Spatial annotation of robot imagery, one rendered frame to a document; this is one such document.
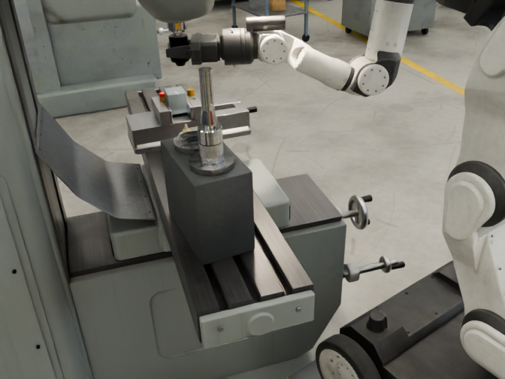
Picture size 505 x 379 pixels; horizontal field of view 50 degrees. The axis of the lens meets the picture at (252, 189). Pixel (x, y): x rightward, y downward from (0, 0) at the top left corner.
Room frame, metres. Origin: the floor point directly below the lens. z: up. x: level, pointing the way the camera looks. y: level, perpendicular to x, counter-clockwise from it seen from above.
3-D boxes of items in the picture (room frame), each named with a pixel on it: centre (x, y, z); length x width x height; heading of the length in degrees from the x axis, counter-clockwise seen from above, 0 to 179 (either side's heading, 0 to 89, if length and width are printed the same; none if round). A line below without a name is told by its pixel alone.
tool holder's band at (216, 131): (0.94, 0.08, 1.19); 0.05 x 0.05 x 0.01
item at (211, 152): (0.94, 0.08, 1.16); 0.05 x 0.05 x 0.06
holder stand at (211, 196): (0.99, 0.10, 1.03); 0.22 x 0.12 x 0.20; 24
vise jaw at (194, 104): (1.50, 0.16, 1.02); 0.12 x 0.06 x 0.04; 19
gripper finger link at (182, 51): (1.31, 0.17, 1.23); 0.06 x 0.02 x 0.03; 92
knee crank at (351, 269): (1.35, -0.38, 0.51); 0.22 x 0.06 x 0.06; 107
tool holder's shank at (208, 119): (0.94, 0.08, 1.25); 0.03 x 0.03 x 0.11
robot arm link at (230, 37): (1.34, 0.08, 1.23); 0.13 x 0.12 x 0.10; 2
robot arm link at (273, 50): (1.33, -0.04, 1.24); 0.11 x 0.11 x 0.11; 2
